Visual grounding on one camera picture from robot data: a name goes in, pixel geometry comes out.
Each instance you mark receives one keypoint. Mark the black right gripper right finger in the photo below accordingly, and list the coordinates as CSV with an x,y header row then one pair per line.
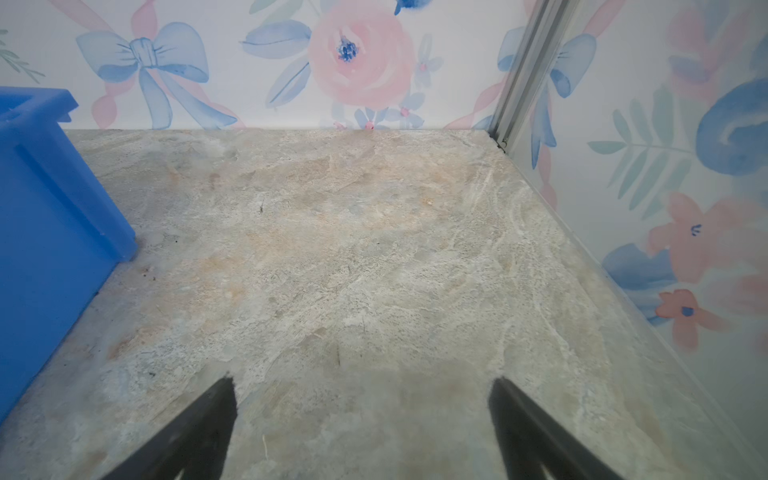
x,y
535,446

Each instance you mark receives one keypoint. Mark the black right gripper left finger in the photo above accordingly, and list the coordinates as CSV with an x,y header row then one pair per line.
x,y
193,445

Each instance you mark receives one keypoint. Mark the blue plastic storage bin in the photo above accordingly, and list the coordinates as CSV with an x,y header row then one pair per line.
x,y
61,234

